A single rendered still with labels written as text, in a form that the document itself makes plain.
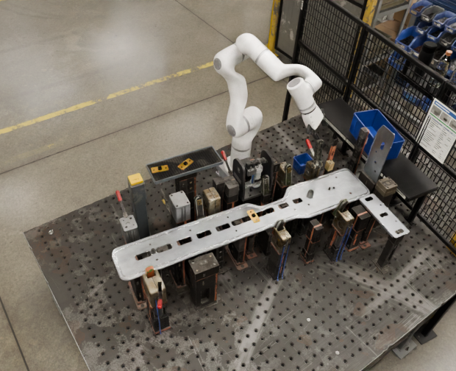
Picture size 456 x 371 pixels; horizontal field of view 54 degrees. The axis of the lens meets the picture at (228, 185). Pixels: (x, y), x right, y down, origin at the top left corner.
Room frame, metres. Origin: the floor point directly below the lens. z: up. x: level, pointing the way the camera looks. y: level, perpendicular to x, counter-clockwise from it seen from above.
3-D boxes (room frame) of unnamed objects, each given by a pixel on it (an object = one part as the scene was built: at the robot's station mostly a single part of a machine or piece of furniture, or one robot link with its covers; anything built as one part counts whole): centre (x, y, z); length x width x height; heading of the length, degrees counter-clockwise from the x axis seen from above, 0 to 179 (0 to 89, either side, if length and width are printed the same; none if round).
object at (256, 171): (1.70, -0.13, 0.94); 0.18 x 0.13 x 0.49; 119
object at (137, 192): (1.52, 0.45, 0.92); 0.08 x 0.08 x 0.44; 29
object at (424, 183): (2.08, -0.83, 1.02); 0.90 x 0.22 x 0.03; 29
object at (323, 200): (1.45, -0.12, 1.00); 1.38 x 0.22 x 0.02; 119
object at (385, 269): (1.43, -0.86, 0.84); 0.11 x 0.06 x 0.29; 29
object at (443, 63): (2.09, -1.06, 1.53); 0.06 x 0.06 x 0.20
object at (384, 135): (1.81, -0.78, 1.17); 0.12 x 0.01 x 0.34; 29
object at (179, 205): (1.45, 0.23, 0.90); 0.13 x 0.10 x 0.41; 29
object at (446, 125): (1.87, -1.08, 1.30); 0.23 x 0.02 x 0.31; 29
